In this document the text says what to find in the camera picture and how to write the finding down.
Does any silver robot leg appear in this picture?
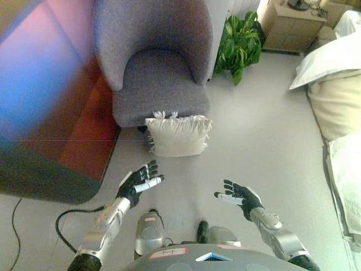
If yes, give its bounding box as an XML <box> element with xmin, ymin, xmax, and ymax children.
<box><xmin>196</xmin><ymin>220</ymin><xmax>242</xmax><ymax>248</ymax></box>
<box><xmin>134</xmin><ymin>208</ymin><xmax>167</xmax><ymax>260</ymax></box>

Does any bed with cream bedding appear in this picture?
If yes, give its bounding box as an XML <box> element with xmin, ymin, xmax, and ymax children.
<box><xmin>288</xmin><ymin>10</ymin><xmax>361</xmax><ymax>271</ymax></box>

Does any silver left robot leg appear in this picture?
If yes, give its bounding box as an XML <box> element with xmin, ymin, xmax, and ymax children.
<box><xmin>134</xmin><ymin>208</ymin><xmax>167</xmax><ymax>260</ymax></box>

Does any white fringed pillow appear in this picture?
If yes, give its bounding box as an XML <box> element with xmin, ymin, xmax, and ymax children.
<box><xmin>144</xmin><ymin>111</ymin><xmax>213</xmax><ymax>158</ymax></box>

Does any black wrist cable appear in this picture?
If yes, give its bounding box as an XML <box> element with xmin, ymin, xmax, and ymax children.
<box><xmin>55</xmin><ymin>206</ymin><xmax>105</xmax><ymax>254</ymax></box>

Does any white bed pillow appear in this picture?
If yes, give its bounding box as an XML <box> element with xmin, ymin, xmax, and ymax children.
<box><xmin>288</xmin><ymin>31</ymin><xmax>361</xmax><ymax>91</ymax></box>

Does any grey fabric armchair sofa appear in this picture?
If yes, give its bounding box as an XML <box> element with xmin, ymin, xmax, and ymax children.
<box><xmin>93</xmin><ymin>0</ymin><xmax>214</xmax><ymax>133</ymax></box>

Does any grey robot torso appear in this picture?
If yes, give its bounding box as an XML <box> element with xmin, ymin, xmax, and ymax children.
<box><xmin>118</xmin><ymin>242</ymin><xmax>308</xmax><ymax>271</ymax></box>

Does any green potted plant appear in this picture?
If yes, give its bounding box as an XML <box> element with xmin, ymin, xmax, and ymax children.
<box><xmin>214</xmin><ymin>10</ymin><xmax>265</xmax><ymax>86</ymax></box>

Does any dark round table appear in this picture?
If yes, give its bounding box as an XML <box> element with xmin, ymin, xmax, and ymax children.
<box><xmin>0</xmin><ymin>53</ymin><xmax>122</xmax><ymax>205</ymax></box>

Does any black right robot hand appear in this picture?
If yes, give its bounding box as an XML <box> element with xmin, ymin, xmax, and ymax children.
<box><xmin>214</xmin><ymin>180</ymin><xmax>265</xmax><ymax>222</ymax></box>

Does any beige wooden nightstand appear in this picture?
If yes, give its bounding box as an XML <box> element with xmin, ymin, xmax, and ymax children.
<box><xmin>262</xmin><ymin>0</ymin><xmax>328</xmax><ymax>53</ymax></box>

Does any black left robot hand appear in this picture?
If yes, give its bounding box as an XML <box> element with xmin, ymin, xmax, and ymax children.
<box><xmin>116</xmin><ymin>160</ymin><xmax>165</xmax><ymax>209</ymax></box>

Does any silver right robot leg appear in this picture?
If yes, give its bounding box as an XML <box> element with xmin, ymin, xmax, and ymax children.
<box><xmin>196</xmin><ymin>220</ymin><xmax>242</xmax><ymax>248</ymax></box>

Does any tangled black cord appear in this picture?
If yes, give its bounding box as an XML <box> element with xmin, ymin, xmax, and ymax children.
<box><xmin>306</xmin><ymin>0</ymin><xmax>329</xmax><ymax>18</ymax></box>

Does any black lamp base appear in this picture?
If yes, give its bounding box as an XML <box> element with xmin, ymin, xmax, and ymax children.
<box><xmin>287</xmin><ymin>0</ymin><xmax>309</xmax><ymax>11</ymax></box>

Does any thin black floor cable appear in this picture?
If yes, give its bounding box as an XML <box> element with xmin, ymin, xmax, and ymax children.
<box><xmin>7</xmin><ymin>198</ymin><xmax>23</xmax><ymax>271</ymax></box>

